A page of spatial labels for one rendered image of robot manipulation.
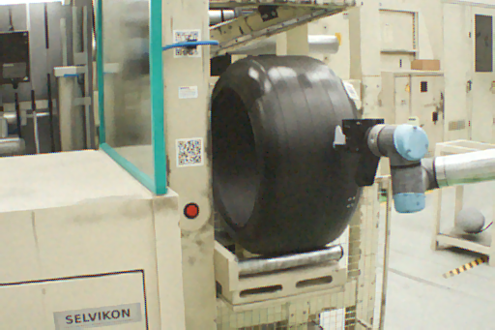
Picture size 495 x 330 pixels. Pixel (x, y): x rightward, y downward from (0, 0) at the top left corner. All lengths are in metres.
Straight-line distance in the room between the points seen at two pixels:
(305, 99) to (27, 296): 0.96
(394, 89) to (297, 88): 4.70
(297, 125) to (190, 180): 0.33
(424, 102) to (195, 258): 5.18
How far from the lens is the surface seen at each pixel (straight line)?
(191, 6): 1.76
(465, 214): 4.86
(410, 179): 1.43
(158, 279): 1.10
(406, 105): 6.57
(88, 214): 1.04
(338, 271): 1.93
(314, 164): 1.69
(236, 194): 2.17
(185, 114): 1.76
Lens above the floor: 1.50
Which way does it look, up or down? 11 degrees down
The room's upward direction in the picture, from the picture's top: 1 degrees counter-clockwise
